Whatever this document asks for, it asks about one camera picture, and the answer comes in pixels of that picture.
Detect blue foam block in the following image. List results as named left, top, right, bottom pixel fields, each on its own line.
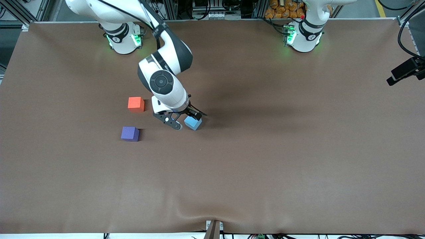
left=184, top=116, right=203, bottom=131

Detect orange foam block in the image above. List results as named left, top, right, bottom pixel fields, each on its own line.
left=127, top=97, right=145, bottom=113

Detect purple foam block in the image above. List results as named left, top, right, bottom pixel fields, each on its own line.
left=121, top=126, right=140, bottom=142

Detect brown table cloth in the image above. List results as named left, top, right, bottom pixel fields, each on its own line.
left=0, top=18, right=425, bottom=234

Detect orange lumpy bag pile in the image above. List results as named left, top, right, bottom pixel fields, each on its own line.
left=265, top=0, right=306, bottom=19

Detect aluminium frame post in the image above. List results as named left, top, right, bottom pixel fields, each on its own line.
left=397, top=0, right=425, bottom=28
left=0, top=0, right=31, bottom=32

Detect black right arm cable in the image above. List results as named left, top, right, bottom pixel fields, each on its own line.
left=98, top=0, right=166, bottom=48

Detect brown camera stand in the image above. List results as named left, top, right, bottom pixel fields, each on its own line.
left=204, top=220, right=224, bottom=239

